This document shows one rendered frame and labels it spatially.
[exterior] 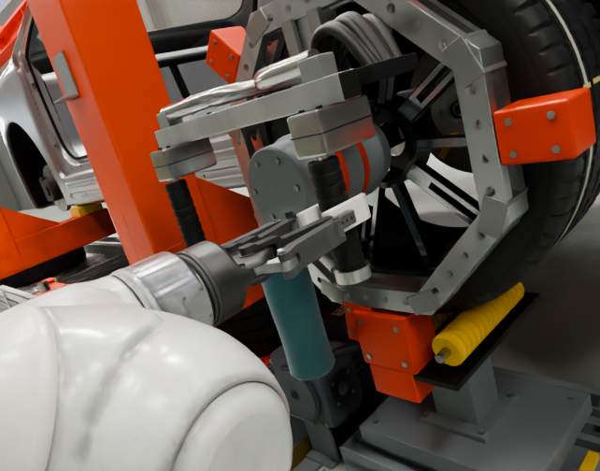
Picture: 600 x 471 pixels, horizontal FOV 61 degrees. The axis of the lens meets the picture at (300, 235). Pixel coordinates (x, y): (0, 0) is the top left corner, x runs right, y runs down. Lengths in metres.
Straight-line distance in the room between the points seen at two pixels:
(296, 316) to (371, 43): 0.48
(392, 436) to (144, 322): 0.99
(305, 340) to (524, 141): 0.49
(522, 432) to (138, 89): 1.05
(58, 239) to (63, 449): 2.85
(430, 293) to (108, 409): 0.66
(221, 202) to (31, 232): 1.93
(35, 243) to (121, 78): 2.00
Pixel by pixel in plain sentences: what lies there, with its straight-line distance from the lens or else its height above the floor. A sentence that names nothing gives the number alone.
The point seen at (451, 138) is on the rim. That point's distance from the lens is 0.84.
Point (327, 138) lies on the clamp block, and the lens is 0.55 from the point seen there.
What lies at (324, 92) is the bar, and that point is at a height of 0.96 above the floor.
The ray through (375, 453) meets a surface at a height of 0.15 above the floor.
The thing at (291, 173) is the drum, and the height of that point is 0.87.
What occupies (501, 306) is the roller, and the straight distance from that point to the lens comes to 0.98.
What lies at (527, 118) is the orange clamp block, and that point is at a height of 0.87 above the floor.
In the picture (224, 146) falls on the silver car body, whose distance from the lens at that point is 1.69.
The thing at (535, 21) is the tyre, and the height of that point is 0.98.
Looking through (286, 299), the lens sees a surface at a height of 0.65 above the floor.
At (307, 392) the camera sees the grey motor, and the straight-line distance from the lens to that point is 1.20.
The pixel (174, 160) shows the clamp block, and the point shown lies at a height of 0.93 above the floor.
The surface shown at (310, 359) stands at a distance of 0.94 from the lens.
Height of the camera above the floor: 0.97
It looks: 15 degrees down
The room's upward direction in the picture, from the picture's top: 16 degrees counter-clockwise
